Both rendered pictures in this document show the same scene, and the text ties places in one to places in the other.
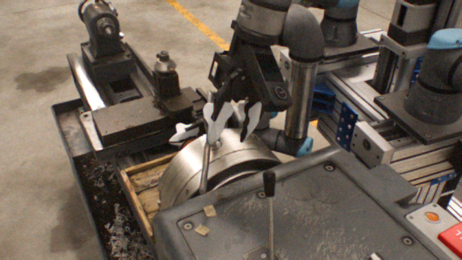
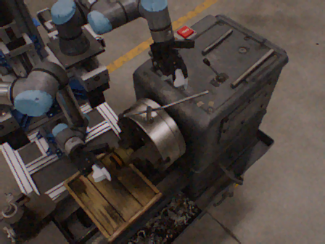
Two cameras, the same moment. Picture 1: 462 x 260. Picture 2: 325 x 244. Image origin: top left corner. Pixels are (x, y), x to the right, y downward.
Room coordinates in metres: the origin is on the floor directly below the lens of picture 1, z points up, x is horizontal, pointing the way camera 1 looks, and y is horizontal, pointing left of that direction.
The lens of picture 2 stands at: (0.82, 0.78, 2.27)
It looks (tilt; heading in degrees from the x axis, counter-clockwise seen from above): 55 degrees down; 258
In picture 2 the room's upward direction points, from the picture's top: 3 degrees counter-clockwise
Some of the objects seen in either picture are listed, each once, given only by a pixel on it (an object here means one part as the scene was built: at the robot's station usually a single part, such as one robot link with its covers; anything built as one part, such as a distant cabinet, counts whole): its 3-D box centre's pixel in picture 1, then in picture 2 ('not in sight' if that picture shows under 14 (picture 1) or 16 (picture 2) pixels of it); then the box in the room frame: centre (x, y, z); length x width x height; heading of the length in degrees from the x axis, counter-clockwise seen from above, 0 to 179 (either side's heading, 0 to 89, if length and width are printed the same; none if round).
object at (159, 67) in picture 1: (165, 63); (11, 211); (1.29, 0.24, 1.13); 0.08 x 0.08 x 0.03
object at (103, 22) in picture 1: (104, 36); not in sight; (1.78, 0.60, 1.01); 0.30 x 0.20 x 0.29; 28
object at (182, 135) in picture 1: (181, 130); (99, 173); (0.97, 0.15, 1.09); 0.09 x 0.06 x 0.03; 118
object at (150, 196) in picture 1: (189, 185); (112, 189); (0.94, 0.14, 0.89); 0.36 x 0.30 x 0.04; 118
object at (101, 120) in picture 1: (154, 111); (37, 239); (1.26, 0.30, 0.95); 0.43 x 0.17 x 0.05; 118
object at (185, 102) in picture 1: (171, 100); (32, 218); (1.27, 0.23, 0.99); 0.20 x 0.10 x 0.05; 28
